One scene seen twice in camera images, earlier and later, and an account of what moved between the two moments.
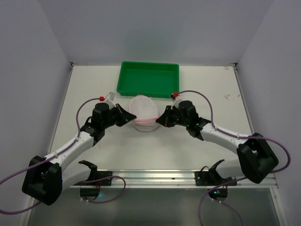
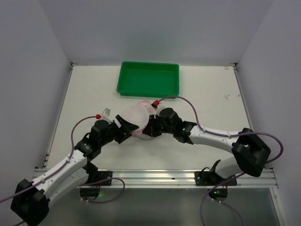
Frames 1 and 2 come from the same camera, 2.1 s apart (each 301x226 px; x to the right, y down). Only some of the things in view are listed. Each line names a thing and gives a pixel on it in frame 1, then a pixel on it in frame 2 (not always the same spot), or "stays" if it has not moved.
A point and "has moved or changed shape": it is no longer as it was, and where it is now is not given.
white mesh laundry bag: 145,109 has moved or changed shape
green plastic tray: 156,80 stays
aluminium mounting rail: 167,179 stays
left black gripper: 118,115 -> 118,132
